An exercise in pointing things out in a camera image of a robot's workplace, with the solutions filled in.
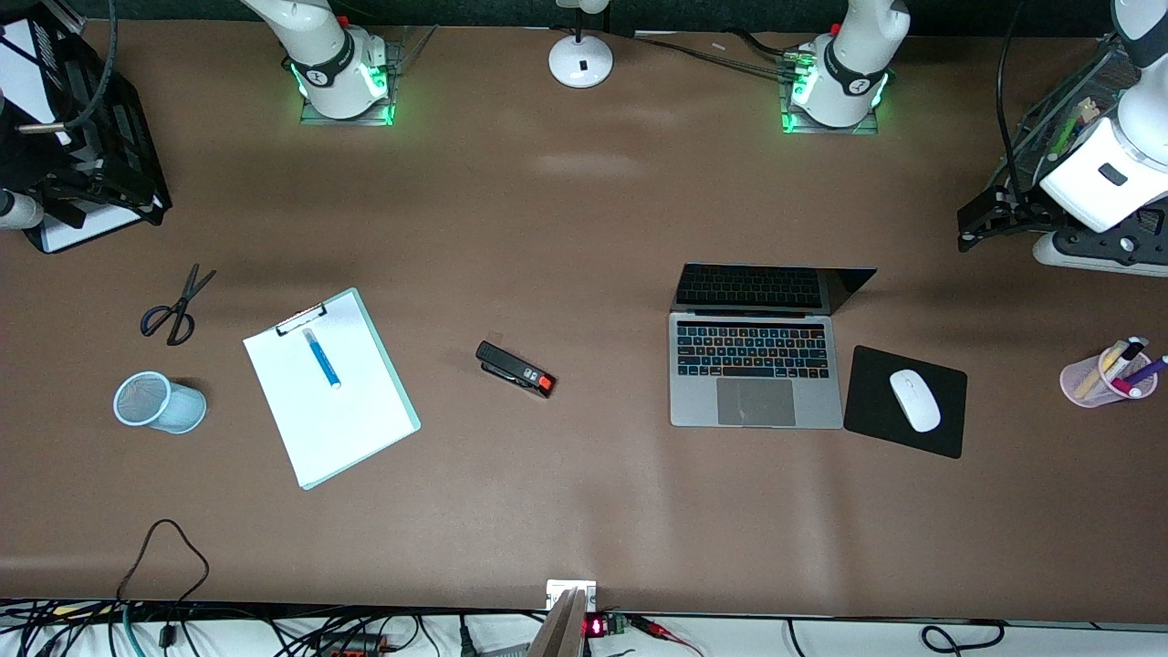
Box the grey laptop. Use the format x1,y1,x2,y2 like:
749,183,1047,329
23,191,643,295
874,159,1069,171
668,263,879,430

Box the blue marker with white cap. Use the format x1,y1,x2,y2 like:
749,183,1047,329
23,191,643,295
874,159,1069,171
302,328,342,391

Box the white marker with black cap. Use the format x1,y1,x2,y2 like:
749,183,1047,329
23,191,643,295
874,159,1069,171
1106,337,1149,377

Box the purple marker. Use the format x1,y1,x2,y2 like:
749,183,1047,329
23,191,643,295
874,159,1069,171
1128,355,1168,395

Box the black document tray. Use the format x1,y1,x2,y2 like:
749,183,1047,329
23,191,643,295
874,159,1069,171
0,0,172,255

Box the green pen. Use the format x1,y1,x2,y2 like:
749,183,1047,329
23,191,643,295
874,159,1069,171
1049,111,1081,163

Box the white paper in tray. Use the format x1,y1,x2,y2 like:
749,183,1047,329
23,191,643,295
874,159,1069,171
0,20,163,253

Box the black and blue scissors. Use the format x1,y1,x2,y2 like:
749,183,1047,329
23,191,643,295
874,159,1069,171
140,264,217,347

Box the yellow ruler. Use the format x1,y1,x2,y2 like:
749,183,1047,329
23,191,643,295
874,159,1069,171
1075,341,1129,399

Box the pink mesh pen cup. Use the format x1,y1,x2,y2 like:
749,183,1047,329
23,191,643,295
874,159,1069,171
1059,344,1158,409

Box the white computer mouse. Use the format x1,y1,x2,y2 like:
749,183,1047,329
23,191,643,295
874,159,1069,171
889,368,943,433

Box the black mouse pad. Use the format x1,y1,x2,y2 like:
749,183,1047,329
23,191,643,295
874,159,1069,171
842,344,969,460

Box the light blue mesh pen cup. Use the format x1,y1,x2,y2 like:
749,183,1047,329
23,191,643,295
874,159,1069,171
113,370,208,435

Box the teal clipboard with metal clip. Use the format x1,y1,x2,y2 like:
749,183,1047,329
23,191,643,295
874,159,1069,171
242,287,422,492

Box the white paper sheet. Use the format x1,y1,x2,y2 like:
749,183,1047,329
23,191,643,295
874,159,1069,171
243,294,413,487

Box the white round lamp base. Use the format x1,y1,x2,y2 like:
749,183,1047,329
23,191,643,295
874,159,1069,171
547,0,614,89

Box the black stapler with red tip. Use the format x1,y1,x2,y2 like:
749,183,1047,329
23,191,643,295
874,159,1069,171
474,340,558,400

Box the black hanging cable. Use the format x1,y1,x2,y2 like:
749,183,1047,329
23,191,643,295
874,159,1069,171
996,0,1034,203

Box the black cable with brass end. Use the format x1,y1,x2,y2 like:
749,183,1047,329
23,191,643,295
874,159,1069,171
16,0,120,135

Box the black cable bundle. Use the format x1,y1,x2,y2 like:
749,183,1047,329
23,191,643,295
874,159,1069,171
630,30,822,81

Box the black looped cable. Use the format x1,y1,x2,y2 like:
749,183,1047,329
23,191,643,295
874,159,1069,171
115,518,211,605

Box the black coiled cable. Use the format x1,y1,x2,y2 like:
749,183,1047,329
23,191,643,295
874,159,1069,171
920,620,1006,655

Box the green cable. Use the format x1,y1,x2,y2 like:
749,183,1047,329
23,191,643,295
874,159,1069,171
122,600,149,657

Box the red cable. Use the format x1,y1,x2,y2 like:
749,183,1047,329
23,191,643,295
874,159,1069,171
628,615,705,657

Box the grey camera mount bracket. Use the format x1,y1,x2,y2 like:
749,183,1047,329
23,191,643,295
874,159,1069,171
527,580,600,657

